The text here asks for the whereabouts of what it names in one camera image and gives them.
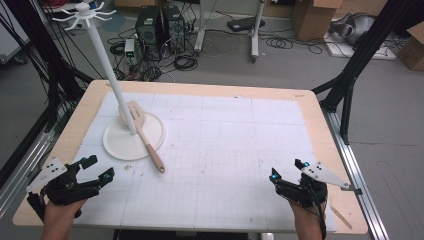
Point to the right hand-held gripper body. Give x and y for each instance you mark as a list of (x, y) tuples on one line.
[(305, 193)]

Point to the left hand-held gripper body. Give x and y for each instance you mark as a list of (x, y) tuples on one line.
[(63, 191)]

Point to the person's left hand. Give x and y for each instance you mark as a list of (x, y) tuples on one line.
[(61, 213)]

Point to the person's right hand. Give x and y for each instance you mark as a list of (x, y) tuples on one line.
[(306, 218)]

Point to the white utensil hanging stand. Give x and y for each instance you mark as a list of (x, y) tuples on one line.
[(131, 143)]

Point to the thin wooden stick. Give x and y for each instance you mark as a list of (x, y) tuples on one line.
[(340, 217)]

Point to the wooden slotted spatula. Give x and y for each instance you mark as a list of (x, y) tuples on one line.
[(143, 130)]

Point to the white grid mat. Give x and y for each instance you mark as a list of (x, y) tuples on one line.
[(216, 160)]

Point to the small silver power box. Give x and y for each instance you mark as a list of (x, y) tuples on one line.
[(129, 47)]

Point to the white floor board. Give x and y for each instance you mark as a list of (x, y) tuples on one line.
[(360, 51)]

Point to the white stand leg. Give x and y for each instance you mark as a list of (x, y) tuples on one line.
[(257, 36), (200, 33)]

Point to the tall cardboard box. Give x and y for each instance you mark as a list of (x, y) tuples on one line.
[(315, 20)]

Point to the grey bag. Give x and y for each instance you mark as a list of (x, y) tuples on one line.
[(355, 28)]

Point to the black computer tower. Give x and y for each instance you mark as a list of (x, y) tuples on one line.
[(148, 25), (174, 28)]

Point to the flat black device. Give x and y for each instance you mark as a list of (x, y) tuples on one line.
[(246, 24)]

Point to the small cardboard box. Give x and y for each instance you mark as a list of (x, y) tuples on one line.
[(412, 50)]

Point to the aluminium rail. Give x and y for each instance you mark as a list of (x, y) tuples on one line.
[(23, 170), (360, 186)]

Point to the black metal frame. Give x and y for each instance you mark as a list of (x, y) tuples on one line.
[(360, 66), (50, 73)]

